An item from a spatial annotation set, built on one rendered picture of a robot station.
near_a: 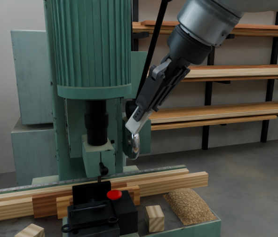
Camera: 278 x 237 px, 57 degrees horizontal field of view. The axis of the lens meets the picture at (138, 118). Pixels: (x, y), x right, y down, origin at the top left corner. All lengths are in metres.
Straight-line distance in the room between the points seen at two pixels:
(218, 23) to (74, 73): 0.30
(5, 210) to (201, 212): 0.48
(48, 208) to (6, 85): 2.37
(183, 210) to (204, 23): 0.44
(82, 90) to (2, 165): 2.73
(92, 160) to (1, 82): 2.43
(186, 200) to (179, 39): 0.41
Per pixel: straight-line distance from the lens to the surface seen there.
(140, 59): 0.83
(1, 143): 3.13
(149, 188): 0.75
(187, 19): 0.43
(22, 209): 0.73
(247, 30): 3.16
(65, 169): 0.88
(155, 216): 0.61
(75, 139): 0.74
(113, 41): 0.55
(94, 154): 0.62
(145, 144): 0.86
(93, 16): 0.54
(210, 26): 0.42
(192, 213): 0.67
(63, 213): 0.69
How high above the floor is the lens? 1.30
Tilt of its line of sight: 14 degrees down
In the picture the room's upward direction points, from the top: straight up
